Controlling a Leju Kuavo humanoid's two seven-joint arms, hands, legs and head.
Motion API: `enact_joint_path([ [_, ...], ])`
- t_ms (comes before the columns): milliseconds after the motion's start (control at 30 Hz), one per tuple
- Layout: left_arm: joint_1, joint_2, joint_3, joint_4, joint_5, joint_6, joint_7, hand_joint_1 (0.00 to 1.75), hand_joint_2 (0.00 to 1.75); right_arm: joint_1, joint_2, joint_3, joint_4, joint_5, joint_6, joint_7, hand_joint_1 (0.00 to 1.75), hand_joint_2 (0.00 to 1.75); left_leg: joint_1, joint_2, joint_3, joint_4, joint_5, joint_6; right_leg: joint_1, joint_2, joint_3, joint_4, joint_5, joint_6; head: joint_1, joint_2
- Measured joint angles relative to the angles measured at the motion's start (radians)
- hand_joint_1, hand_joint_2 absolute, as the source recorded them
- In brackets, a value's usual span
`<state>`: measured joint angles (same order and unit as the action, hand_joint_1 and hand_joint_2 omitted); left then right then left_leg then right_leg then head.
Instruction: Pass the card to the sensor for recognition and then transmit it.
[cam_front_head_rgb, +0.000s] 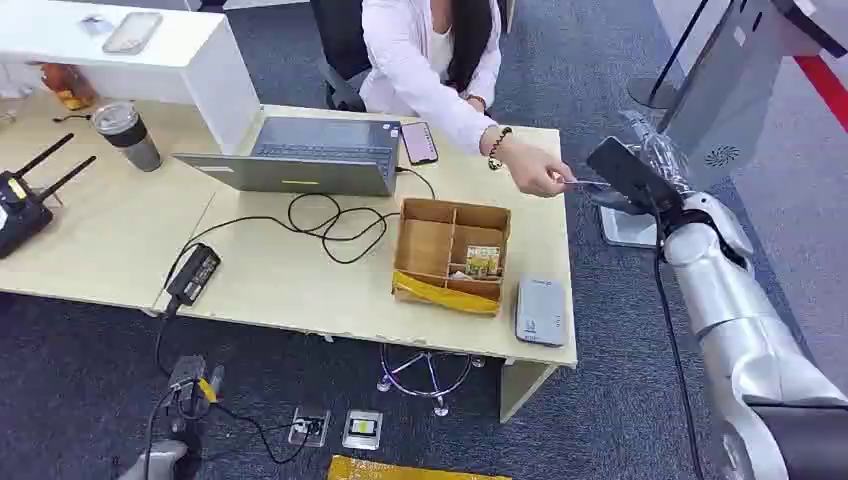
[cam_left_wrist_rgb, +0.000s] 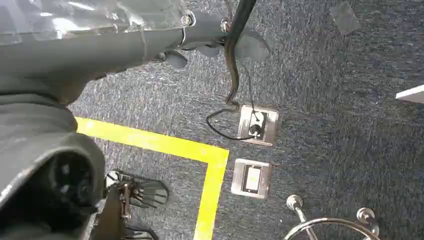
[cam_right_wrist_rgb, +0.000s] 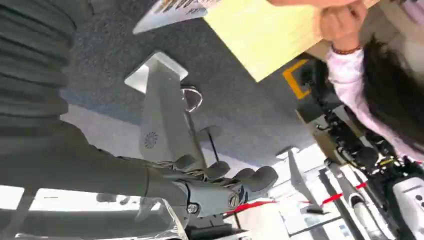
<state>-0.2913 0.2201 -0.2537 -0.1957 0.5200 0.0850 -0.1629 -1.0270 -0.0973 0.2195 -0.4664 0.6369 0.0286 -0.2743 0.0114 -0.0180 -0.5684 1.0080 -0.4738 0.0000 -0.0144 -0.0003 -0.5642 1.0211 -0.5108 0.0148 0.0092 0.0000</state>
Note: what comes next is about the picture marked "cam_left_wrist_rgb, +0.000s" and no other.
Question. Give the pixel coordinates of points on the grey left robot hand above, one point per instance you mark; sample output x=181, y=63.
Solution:
x=82, y=49

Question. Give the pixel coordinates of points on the steel floor socket white insert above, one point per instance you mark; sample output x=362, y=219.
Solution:
x=252, y=179

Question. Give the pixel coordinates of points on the white board edge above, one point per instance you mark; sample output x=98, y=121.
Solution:
x=412, y=94

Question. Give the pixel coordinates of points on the black robot leg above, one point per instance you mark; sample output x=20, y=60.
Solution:
x=111, y=218

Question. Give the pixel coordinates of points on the yellow floor tape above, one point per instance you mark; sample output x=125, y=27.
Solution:
x=212, y=185

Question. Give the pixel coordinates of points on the steel floor socket with plug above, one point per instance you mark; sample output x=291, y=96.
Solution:
x=245, y=127

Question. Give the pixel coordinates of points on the chrome chair base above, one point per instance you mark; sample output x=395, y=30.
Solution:
x=326, y=222

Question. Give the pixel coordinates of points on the grey floor tape patch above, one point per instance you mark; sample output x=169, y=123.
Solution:
x=345, y=18

